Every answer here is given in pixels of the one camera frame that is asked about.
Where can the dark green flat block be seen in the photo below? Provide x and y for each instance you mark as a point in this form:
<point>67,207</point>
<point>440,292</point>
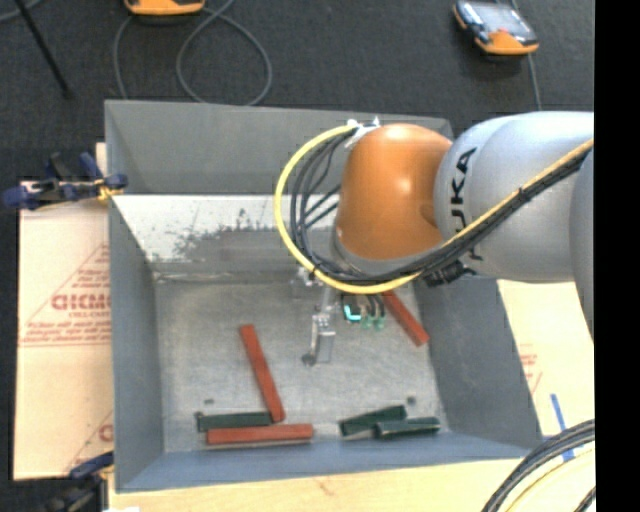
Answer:
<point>372,420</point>
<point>234,421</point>
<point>407,427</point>

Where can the red-brown flat block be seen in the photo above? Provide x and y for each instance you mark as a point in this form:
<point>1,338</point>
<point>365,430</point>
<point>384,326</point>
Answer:
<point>261,372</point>
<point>407,320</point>
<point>260,434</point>

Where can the black cylinder on white bracket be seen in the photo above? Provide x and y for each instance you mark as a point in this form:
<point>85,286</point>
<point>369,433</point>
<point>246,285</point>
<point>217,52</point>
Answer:
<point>445,272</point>

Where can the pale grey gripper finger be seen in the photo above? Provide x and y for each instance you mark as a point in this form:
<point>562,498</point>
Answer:
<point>327,347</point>
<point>315,340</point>

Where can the grey metal bin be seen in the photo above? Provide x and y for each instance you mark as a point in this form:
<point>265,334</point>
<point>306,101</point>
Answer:
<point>200,325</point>

